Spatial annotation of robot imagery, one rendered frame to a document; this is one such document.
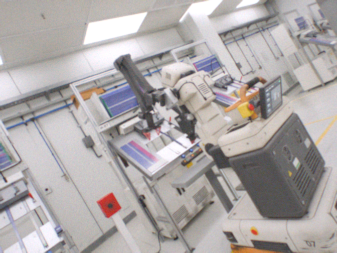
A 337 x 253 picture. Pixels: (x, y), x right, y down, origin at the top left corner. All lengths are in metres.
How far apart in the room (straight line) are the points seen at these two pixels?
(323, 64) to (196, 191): 4.49
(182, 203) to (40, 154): 2.27
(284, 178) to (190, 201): 1.41
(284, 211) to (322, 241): 0.19
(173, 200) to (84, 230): 1.80
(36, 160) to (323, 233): 3.41
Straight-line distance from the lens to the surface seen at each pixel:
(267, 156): 1.18
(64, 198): 3.72
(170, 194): 2.35
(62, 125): 3.87
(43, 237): 1.85
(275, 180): 1.24
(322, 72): 6.17
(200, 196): 2.56
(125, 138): 2.38
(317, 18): 7.64
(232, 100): 2.99
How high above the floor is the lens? 1.02
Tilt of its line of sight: level
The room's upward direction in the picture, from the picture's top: 30 degrees counter-clockwise
